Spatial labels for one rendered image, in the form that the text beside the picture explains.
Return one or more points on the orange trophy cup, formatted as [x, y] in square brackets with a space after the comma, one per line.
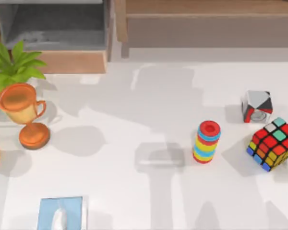
[21, 105]

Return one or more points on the grey red black cube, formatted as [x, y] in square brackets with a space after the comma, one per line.
[256, 105]

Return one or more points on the stack of coloured rings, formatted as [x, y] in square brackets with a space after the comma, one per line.
[207, 143]

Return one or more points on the light blue tissue box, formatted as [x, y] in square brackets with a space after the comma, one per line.
[62, 213]

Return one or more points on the colourful puzzle cube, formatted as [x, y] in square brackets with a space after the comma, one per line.
[271, 143]

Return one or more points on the green potted plant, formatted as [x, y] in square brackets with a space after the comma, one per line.
[13, 64]

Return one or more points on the wooden open shelf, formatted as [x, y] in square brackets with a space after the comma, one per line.
[206, 24]

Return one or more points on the pale wooden drawer front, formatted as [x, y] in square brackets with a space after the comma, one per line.
[72, 61]

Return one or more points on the pulled-out wooden drawer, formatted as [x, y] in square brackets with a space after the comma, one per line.
[55, 28]

